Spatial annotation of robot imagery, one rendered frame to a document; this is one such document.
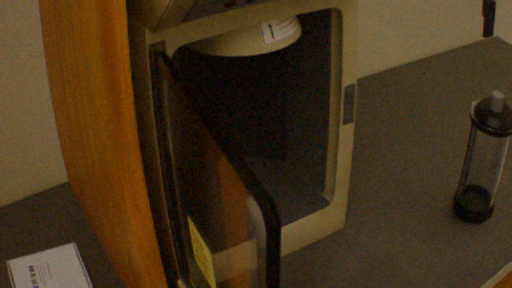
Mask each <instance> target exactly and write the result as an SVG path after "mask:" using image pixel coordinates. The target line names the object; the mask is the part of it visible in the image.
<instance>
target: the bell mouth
mask: <svg viewBox="0 0 512 288"><path fill-rule="evenodd" d="M301 30H302V28H301V25H300V23H299V20H298V19H297V17H296V15H294V16H291V17H288V16H287V17H283V18H280V19H277V20H274V21H266V22H263V23H259V24H255V25H252V26H248V27H245V28H241V29H237V30H234V31H229V32H224V33H221V34H217V35H214V36H211V37H208V38H206V39H202V40H199V41H195V42H191V43H188V44H184V46H186V47H187V48H188V47H189V48H191V49H193V50H195V51H197V52H199V53H206V54H210V55H215V56H224V57H233V56H247V55H256V54H266V53H270V52H273V51H276V50H279V49H282V48H284V47H286V46H288V45H289V44H292V43H294V42H295V41H296V40H297V39H298V37H299V36H300V34H301Z"/></svg>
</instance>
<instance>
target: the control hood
mask: <svg viewBox="0 0 512 288"><path fill-rule="evenodd" d="M195 1H196V0H144V4H145V9H144V10H145V16H146V17H145V23H146V28H148V29H150V31H151V32H154V33H155V32H159V31H163V30H167V29H170V28H174V27H176V26H178V25H181V22H182V21H183V19H184V17H185V16H186V15H187V13H188V12H189V10H190V8H191V7H192V6H193V4H194V2H195ZM237 9H241V8H236V9H232V10H228V11H224V12H220V13H216V14H212V15H210V16H214V15H218V14H222V13H226V12H230V11H233V10H237ZM210 16H206V17H202V18H198V19H194V20H190V21H187V22H184V23H182V24H185V23H188V22H192V21H196V20H200V19H204V18H207V17H210Z"/></svg>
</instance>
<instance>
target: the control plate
mask: <svg viewBox="0 0 512 288"><path fill-rule="evenodd" d="M231 1H236V5H235V6H233V7H231V8H224V4H226V3H228V2H231ZM246 1H247V0H196V1H195V2H194V4H193V6H192V7H191V8H190V10H189V12H188V13H187V15H186V16H185V17H184V19H183V21H182V22H181V24H182V23H184V22H187V21H190V20H194V19H198V18H202V17H206V16H210V15H212V14H216V13H220V12H224V11H228V10H232V9H236V8H242V7H246V6H250V5H254V4H258V3H262V2H269V1H272V0H258V1H257V2H250V3H246V4H245V2H246ZM206 8H210V10H208V11H206V12H201V10H203V9H206Z"/></svg>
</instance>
